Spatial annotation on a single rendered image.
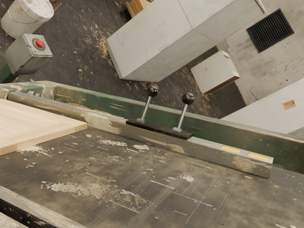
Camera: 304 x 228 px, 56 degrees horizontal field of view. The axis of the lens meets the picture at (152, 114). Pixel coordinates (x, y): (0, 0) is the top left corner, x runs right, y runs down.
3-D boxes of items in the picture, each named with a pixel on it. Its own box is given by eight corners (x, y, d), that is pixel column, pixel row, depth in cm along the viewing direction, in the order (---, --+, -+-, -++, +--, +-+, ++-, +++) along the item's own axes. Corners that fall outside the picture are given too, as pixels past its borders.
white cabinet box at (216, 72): (198, 71, 626) (227, 53, 592) (210, 94, 615) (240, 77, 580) (190, 68, 588) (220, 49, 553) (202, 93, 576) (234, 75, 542)
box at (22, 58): (22, 54, 145) (43, 34, 136) (32, 75, 144) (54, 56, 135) (1, 54, 134) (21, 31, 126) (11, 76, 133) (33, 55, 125)
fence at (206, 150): (18, 101, 114) (19, 91, 113) (270, 171, 74) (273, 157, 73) (7, 102, 110) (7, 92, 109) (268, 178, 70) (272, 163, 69)
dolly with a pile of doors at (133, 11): (140, 15, 508) (154, 4, 493) (152, 39, 497) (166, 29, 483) (119, 5, 455) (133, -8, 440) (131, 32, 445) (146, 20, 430)
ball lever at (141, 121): (136, 125, 89) (150, 87, 92) (147, 129, 87) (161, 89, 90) (131, 122, 86) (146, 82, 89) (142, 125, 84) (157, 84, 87)
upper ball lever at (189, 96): (171, 135, 84) (185, 94, 87) (183, 138, 82) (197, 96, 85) (168, 131, 81) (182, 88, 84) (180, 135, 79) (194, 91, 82)
